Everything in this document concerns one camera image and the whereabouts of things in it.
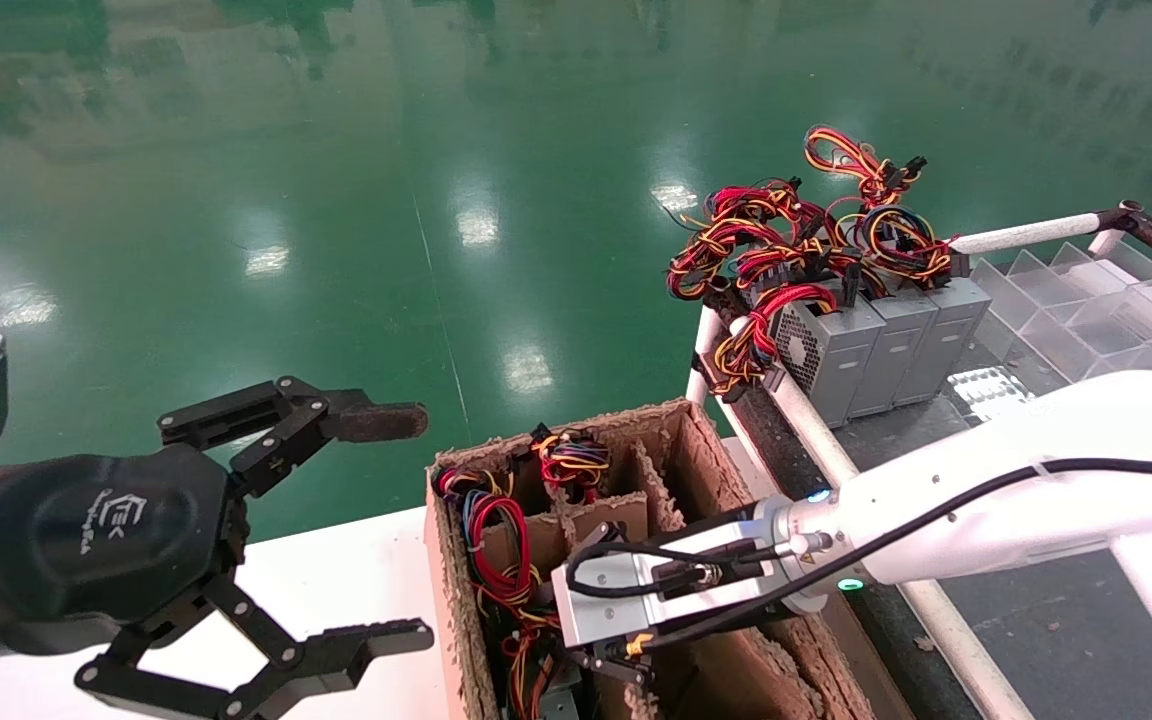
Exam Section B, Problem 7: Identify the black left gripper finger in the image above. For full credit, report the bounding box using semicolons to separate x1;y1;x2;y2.
568;647;653;689

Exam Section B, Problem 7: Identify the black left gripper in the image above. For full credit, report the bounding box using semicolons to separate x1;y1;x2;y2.
0;443;434;720

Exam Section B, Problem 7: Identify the left gripper finger brownish pad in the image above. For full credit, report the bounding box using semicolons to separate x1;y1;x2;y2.
158;376;429;499

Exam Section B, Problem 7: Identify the cardboard divider insert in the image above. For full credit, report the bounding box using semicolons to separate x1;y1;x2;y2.
481;440;727;720

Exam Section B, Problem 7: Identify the brown cardboard box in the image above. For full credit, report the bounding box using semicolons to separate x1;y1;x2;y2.
424;398;877;720

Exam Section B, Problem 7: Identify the clear plastic divider tray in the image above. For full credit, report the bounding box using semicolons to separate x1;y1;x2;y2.
969;240;1152;401

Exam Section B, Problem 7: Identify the black pipe joint connector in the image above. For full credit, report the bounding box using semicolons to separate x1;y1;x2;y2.
1094;200;1152;248

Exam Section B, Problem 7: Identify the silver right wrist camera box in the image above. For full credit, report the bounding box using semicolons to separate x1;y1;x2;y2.
549;518;792;653

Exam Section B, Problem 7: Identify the short black camera cable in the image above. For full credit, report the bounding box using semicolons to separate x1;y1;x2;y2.
564;538;812;603

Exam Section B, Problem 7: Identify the white pipe post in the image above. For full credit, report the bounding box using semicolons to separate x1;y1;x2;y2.
686;305;727;406

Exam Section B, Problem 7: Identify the long black arm cable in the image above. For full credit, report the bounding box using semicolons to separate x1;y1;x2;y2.
626;458;1152;656

